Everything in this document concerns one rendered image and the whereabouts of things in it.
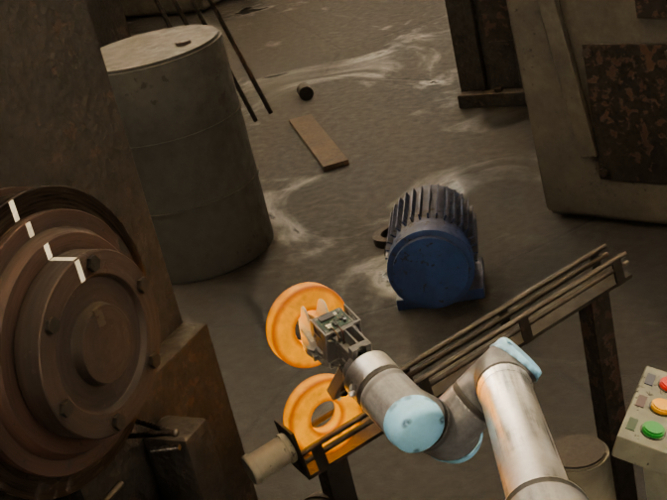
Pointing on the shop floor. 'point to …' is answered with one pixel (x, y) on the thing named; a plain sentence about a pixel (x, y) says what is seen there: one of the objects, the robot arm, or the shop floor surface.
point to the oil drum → (191, 149)
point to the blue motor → (434, 249)
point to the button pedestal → (629, 450)
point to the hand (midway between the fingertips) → (305, 315)
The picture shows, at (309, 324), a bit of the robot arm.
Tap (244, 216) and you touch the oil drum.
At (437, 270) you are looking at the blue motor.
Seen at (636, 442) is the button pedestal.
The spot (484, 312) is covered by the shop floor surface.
